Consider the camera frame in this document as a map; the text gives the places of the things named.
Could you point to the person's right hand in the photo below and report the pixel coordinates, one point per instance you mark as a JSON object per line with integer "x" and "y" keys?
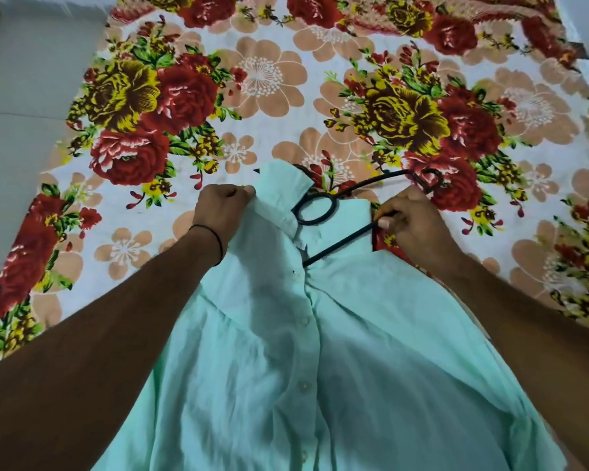
{"x": 419, "y": 225}

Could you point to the person's left hand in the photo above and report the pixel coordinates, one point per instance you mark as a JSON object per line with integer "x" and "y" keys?
{"x": 223, "y": 210}

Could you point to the black plastic hanger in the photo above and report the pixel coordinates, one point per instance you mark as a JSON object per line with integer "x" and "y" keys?
{"x": 319, "y": 222}

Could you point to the mint green shirt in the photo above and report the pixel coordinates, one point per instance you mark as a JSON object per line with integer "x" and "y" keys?
{"x": 348, "y": 362}

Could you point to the person's right forearm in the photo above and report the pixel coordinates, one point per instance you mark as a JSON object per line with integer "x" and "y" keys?
{"x": 535, "y": 348}

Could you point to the person's left forearm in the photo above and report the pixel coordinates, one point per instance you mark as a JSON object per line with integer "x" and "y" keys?
{"x": 103, "y": 348}

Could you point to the black thread wristband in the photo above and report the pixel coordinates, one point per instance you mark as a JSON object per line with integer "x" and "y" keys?
{"x": 218, "y": 240}

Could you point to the floral patterned blanket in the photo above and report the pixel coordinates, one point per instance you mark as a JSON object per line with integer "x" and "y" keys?
{"x": 275, "y": 107}

